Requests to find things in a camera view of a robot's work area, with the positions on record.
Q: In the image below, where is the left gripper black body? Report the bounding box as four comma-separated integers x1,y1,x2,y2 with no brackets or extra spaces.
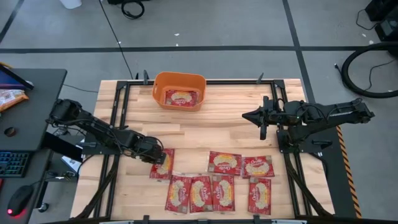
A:
134,138,168,166

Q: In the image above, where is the black equipment case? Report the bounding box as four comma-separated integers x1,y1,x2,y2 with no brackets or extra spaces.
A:
364,0,398,43

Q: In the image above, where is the large black hose ring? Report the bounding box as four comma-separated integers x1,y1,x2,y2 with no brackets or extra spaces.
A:
340,41,398,100

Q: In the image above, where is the black yellow hazard tape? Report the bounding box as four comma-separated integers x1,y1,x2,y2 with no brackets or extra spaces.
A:
335,125,363,219

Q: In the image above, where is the white bin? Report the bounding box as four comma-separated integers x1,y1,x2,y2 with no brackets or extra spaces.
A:
58,0,83,10

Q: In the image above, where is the white printed paper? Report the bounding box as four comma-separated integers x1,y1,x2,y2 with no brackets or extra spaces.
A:
61,154,82,172

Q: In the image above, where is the coiled black cable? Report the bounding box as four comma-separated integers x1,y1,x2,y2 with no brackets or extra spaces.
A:
120,0,146,21

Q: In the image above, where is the black desk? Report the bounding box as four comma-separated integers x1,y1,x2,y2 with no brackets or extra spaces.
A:
0,67,68,224

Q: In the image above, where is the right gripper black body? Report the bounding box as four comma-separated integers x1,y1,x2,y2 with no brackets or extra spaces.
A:
259,96,285,141

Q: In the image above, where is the black side platform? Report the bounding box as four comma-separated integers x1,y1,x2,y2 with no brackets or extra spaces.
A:
310,126,358,219

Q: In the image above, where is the black aluminium table frame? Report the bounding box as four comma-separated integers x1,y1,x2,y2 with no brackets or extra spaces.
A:
72,78,336,224

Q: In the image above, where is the black backlit keyboard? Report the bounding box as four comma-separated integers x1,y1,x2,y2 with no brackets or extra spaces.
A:
0,151,32,179

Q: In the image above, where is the orange snack bag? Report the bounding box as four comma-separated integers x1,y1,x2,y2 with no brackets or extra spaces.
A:
0,89,30,113

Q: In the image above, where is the black mouse red light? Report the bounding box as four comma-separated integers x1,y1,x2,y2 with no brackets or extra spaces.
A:
6,184,35,218

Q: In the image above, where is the long black floor cable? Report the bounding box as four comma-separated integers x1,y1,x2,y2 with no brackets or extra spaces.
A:
98,0,135,80

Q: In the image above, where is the orange plastic basket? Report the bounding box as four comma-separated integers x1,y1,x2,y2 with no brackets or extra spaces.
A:
151,71,207,112

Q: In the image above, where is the laptop with purple screen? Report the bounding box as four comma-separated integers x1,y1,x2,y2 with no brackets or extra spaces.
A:
0,63,35,91

